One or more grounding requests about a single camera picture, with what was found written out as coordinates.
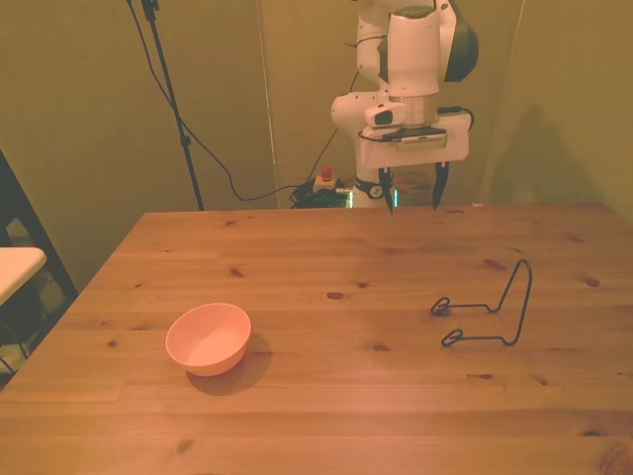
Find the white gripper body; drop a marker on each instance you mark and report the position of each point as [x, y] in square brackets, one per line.
[455, 141]

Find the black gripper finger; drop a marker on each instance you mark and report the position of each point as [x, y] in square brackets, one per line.
[439, 185]
[387, 190]

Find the pink plastic bowl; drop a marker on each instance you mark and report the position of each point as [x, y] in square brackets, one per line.
[207, 339]

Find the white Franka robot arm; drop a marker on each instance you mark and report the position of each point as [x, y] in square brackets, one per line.
[413, 54]

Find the red emergency stop button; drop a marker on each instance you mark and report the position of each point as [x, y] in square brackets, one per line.
[326, 180]

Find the black tripod stand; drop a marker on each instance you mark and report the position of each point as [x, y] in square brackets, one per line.
[173, 104]

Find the white shelf board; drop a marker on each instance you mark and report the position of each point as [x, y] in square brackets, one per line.
[17, 272]

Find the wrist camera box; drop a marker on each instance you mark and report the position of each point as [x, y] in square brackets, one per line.
[420, 136]

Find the black shelf frame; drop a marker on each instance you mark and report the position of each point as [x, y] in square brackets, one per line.
[29, 237]

